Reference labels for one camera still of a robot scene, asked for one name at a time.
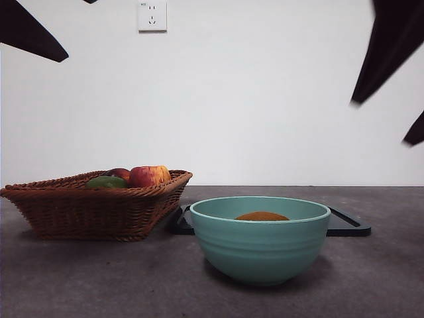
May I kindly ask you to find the teal ceramic bowl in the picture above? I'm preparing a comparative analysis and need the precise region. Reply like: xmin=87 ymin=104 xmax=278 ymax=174
xmin=189 ymin=195 xmax=332 ymax=286

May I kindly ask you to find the orange brown kiwifruit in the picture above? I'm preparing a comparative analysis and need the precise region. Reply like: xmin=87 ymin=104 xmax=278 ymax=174
xmin=234 ymin=211 xmax=292 ymax=221

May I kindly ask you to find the black rectangular tray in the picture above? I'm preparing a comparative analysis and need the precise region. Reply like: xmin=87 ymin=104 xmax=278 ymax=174
xmin=165 ymin=204 xmax=372 ymax=237

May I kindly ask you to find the red yellow apple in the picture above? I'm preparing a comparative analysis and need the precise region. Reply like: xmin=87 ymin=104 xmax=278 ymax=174
xmin=129 ymin=165 xmax=172 ymax=187

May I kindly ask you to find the white wall socket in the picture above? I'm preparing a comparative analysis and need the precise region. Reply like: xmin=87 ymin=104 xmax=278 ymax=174
xmin=138 ymin=1 xmax=168 ymax=33

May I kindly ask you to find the dark red fruit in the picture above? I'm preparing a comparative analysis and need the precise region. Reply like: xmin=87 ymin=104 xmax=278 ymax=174
xmin=106 ymin=168 xmax=131 ymax=182

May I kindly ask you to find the brown wicker basket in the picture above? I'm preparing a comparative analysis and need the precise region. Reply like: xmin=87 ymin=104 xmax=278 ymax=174
xmin=0 ymin=169 xmax=193 ymax=242

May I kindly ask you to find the green fruit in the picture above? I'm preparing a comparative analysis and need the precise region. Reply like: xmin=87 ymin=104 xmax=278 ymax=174
xmin=85 ymin=176 xmax=129 ymax=189

